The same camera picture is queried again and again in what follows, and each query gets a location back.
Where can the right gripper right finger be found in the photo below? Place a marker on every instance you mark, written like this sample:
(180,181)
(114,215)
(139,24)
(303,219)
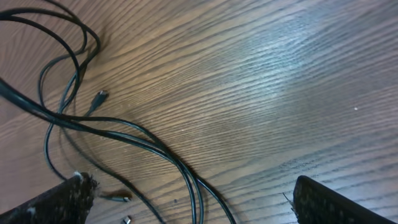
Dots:
(313,203)

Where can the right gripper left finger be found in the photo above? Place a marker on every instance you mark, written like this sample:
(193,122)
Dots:
(69,202)

